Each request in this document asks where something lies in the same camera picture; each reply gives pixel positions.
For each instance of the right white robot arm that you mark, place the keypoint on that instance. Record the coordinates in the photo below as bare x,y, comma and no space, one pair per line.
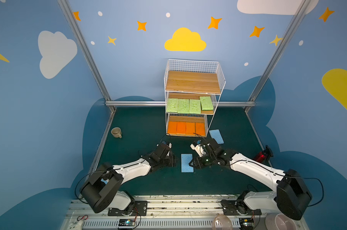
288,192

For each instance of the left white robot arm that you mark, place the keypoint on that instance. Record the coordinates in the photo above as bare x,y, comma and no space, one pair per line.
101,189

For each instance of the green sponge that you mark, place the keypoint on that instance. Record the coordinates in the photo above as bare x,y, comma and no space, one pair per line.
206,103
183,106
172,105
195,106

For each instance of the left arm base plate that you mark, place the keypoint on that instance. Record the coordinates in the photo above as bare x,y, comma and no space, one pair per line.
135,207

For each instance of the red small object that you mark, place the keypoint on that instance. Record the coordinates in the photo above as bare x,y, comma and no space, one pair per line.
264,156

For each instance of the pink divided bowl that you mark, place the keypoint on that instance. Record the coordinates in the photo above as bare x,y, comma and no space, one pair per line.
279,222

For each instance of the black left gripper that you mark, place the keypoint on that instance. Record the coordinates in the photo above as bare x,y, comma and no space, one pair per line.
166,159

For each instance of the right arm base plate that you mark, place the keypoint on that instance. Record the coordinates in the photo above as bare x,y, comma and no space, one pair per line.
237,208

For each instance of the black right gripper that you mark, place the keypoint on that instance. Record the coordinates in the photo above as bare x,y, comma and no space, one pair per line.
201,160

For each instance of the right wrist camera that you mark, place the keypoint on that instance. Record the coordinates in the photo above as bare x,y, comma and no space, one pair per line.
198,148

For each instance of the white wire wooden shelf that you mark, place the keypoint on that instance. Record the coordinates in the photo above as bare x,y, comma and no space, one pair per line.
190,79

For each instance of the beige mug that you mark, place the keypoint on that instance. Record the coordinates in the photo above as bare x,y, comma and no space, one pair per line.
116,132

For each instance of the blue sponge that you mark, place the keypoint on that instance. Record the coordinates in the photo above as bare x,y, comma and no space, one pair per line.
185,163
216,135

